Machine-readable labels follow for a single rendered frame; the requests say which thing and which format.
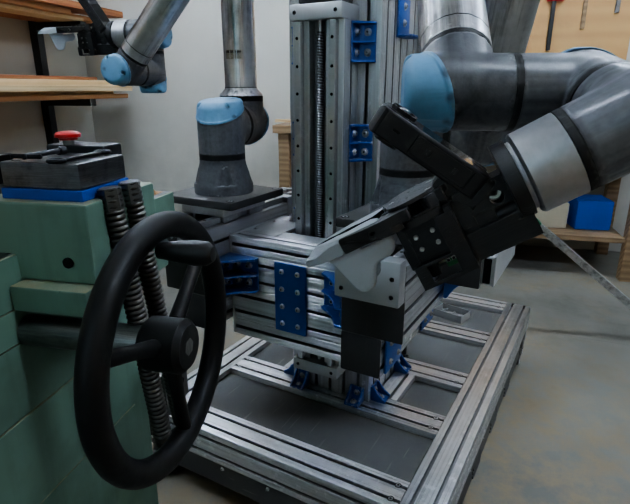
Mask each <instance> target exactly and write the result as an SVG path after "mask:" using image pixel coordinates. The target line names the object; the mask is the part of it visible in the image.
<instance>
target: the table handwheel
mask: <svg viewBox="0 0 630 504"><path fill-rule="evenodd" d="M169 237H178V238H180V239H182V240H200V241H209V242H210V243H211V244H212V245H214V246H215V244H214V242H213V240H212V238H211V236H210V235H209V233H208V232H207V230H206V229H205V228H204V227H203V226H202V225H201V224H200V223H199V222H198V221H197V220H196V219H195V218H193V217H191V216H189V215H187V214H185V213H183V212H178V211H163V212H158V213H155V214H152V215H150V216H148V217H146V218H144V219H143V220H141V221H140V222H138V223H137V224H135V225H134V226H133V227H132V228H131V229H130V230H129V231H128V232H127V233H126V234H125V235H124V236H123V237H122V238H121V239H120V240H119V242H118V243H117V244H116V246H115V247H114V248H113V250H112V251H111V253H110V255H109V256H108V258H107V259H106V261H105V263H104V265H103V267H102V269H101V271H100V273H99V275H98V277H97V279H96V281H95V283H94V286H93V288H92V291H91V293H90V296H89V299H88V302H87V305H86V308H85V311H84V315H83V318H82V319H81V318H71V317H61V316H52V315H42V314H28V315H26V316H25V317H23V319H22V320H21V321H20V323H19V326H18V331H17V334H18V339H19V341H20V342H21V343H22V344H24V345H32V346H40V347H48V348H57V349H65V350H74V351H76V355H75V364H74V381H73V391H74V409H75V418H76V424H77V429H78V434H79V437H80V441H81V444H82V447H83V449H84V452H85V454H86V456H87V458H88V460H89V462H90V464H91V465H92V467H93V468H94V469H95V471H96V472H97V473H98V475H99V476H100V477H101V478H102V479H104V480H105V481H106V482H108V483H109V484H111V485H113V486H115V487H117V488H120V489H125V490H139V489H144V488H147V487H150V486H152V485H154V484H156V483H157V482H159V481H161V480H162V479H164V478H165V477H166V476H167V475H169V474H170V473H171V472H172V471H173V470H174V469H175V468H176V467H177V465H178V464H179V463H180V462H181V461H182V459H183V458H184V457H185V455H186V454H187V452H188V451H189V449H190V448H191V446H192V445H193V443H194V441H195V439H196V438H197V436H198V434H199V432H200V430H201V427H202V425H203V423H204V421H205V418H206V416H207V413H208V411H209V408H210V405H211V402H212V399H213V396H214V393H215V389H216V386H217V382H218V378H219V374H220V369H221V364H222V358H223V352H224V344H225V335H226V316H227V306H226V289H225V281H224V274H223V269H222V265H221V261H220V258H219V255H218V252H217V256H216V259H215V261H214V262H213V263H211V264H210V265H208V266H192V265H188V266H187V269H186V272H185V275H184V278H183V281H182V284H181V286H180V289H179V291H178V294H177V297H176V299H175V302H174V304H173V307H172V310H171V312H170V315H169V316H159V315H153V316H151V317H149V318H148V319H147V320H146V321H145V322H144V323H143V325H139V324H129V323H119V322H118V319H119V316H120V312H121V309H122V306H123V303H124V300H125V297H126V294H127V292H128V289H129V287H130V285H131V282H132V280H133V278H134V276H135V274H136V272H137V270H138V269H139V267H140V265H141V264H142V262H143V261H144V259H145V258H146V257H147V255H148V254H149V253H150V252H151V250H152V249H153V248H154V247H155V246H156V245H157V244H158V243H159V242H161V241H163V240H165V239H167V238H169ZM200 272H201V277H202V282H203V288H204V297H205V330H204V340H203V348H202V354H201V359H200V364H199V369H198V373H197V377H196V380H195V383H194V387H193V390H192V393H191V395H190V398H189V401H188V403H187V402H186V397H185V391H184V384H183V378H182V374H183V373H185V372H186V371H187V370H188V369H189V368H190V367H191V366H192V364H193V363H194V361H195V358H196V355H197V352H198V346H199V335H198V330H197V328H196V326H195V325H194V323H193V321H192V320H191V319H188V318H186V315H187V311H188V308H189V305H190V301H191V298H192V295H193V291H194V288H195V285H196V282H197V279H198V277H199V274H200ZM137 360H138V362H139V364H140V366H141V368H142V369H144V370H146V371H154V372H162V373H165V374H166V378H167V382H168V386H169V390H170V394H171V398H172V403H173V409H174V414H175V420H176V425H177V426H176V427H175V429H174V431H173V432H172V434H171V435H170V437H169V438H168V439H167V441H166V442H165V443H164V444H163V445H162V446H161V447H160V448H159V449H158V450H157V451H156V452H155V453H153V454H152V455H151V456H149V457H147V458H144V459H134V458H132V457H130V456H129V455H128V454H127V453H126V452H125V451H124V449H123V447H122V446H121V444H120V442H119V439H118V437H117V434H116V431H115V428H114V424H113V419H112V414H111V405H110V368H112V367H116V366H119V365H122V364H125V363H129V362H132V361H137Z"/></svg>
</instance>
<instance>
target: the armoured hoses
mask: <svg viewBox="0 0 630 504"><path fill-rule="evenodd" d="M96 191H97V195H98V199H101V200H102V201H103V204H104V210H105V215H106V216H107V217H106V221H107V222H108V223H107V226H108V227H109V228H108V232H109V233H110V234H109V237H110V238H111V240H110V242H111V243H112V245H111V248H112V249H113V248H114V247H115V246H116V244H117V243H118V242H119V240H120V239H121V238H122V237H123V236H124V235H125V234H126V233H127V232H128V231H129V229H128V227H130V228H132V227H133V226H134V225H135V224H137V223H138V222H140V221H141V220H143V219H144V218H146V217H147V216H146V211H145V210H144V209H145V206H144V205H143V204H144V201H143V194H142V189H141V184H140V180H138V179H129V180H124V181H120V183H118V185H111V186H105V187H101V188H99V189H97V190H96ZM123 195H124V198H125V202H124V198H123ZM125 204H126V206H125ZM124 207H126V208H127V211H126V212H127V213H128V218H129V223H130V226H129V225H128V224H126V223H127V221H128V220H127V219H126V213H124V212H125V208H124ZM153 249H154V248H153ZM153 249H152V250H151V252H150V253H149V254H148V255H147V257H146V258H145V259H144V261H143V262H142V264H141V265H140V267H139V269H138V271H137V272H136V274H135V276H134V278H133V280H132V282H131V285H130V287H129V289H128V292H127V294H126V297H125V300H124V303H123V304H124V309H125V314H126V319H127V323H129V324H139V325H143V323H144V322H145V321H146V320H147V319H148V316H149V317H151V316H153V315H159V316H168V315H167V314H168V311H167V310H166V309H167V307H166V306H165V305H166V302H165V298H164V297H163V296H164V293H163V288H161V287H162V284H161V279H160V275H159V274H158V273H159V270H158V265H157V261H156V260H155V259H156V256H155V255H154V254H155V251H154V250H153ZM139 272H140V274H139ZM138 275H139V276H140V277H141V279H140V277H138ZM139 280H140V281H141V282H142V283H141V282H139ZM140 285H141V286H143V287H141V286H140ZM142 290H143V291H144V292H142ZM143 295H144V296H145V297H143ZM144 299H145V300H146V301H145V302H144ZM145 304H146V305H147V306H146V307H145ZM146 308H147V309H148V310H147V312H148V314H149V315H148V316H147V312H146ZM137 366H138V370H139V375H140V379H141V384H142V388H143V392H144V397H145V401H146V405H147V410H148V414H149V421H150V426H151V430H152V434H153V438H154V442H155V444H156V446H157V448H158V449H159V448H160V447H161V446H162V445H163V444H164V443H165V442H166V441H167V439H168V438H169V437H170V435H171V434H172V432H173V431H174V429H175V427H174V428H173V429H172V430H171V426H170V421H169V415H168V410H167V405H166V401H165V397H164V393H163V388H162V384H161V377H160V372H154V371H146V370H144V369H142V368H141V366H140V364H139V362H138V360H137ZM162 377H163V381H164V385H165V389H166V394H167V399H168V404H169V408H170V412H171V416H172V419H173V423H174V425H175V426H177V425H176V420H175V414H174V409H173V403H172V398H171V394H170V390H169V386H168V382H167V378H166V374H165V373H162Z"/></svg>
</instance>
